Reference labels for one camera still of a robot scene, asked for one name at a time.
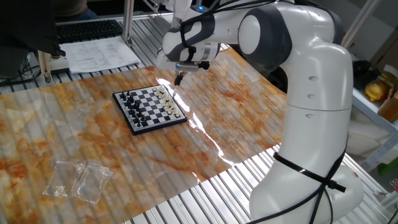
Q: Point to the wooden post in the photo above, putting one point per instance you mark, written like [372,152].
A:
[45,68]

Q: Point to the seated person torso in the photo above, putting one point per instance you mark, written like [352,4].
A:
[71,7]

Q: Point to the black and white chessboard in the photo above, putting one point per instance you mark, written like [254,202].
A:
[152,109]

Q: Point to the vertical aluminium post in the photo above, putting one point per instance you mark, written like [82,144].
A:
[128,18]

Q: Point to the binder clips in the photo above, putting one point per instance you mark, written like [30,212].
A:
[394,184]

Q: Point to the black keyboard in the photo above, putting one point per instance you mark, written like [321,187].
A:
[87,29]

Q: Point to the clear plastic zip bag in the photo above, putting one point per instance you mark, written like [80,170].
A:
[94,182]
[63,179]

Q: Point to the slanted aluminium profile post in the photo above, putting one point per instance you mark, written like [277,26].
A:
[360,21]

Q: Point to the green object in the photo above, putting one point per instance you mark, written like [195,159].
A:
[388,168]

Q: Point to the orange marble pattern mat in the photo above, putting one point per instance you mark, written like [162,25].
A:
[93,140]

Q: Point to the black bundled items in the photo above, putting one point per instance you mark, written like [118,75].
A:
[363,70]

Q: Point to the white shelf board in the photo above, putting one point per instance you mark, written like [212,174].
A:
[370,109]

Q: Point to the yellow plush toy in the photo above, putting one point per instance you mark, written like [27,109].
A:
[374,91]

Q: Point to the black fabric cover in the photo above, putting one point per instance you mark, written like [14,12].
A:
[25,25]

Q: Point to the white printed paper sheets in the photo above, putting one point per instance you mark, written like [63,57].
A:
[96,54]

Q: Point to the white foam packing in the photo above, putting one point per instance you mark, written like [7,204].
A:
[360,137]

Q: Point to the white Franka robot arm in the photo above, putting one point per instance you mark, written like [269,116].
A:
[314,93]

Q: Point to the grey shelf leg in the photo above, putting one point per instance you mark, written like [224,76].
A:
[379,152]

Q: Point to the small cardboard box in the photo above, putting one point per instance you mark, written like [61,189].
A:
[388,109]

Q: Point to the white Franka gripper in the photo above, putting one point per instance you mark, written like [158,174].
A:
[164,64]

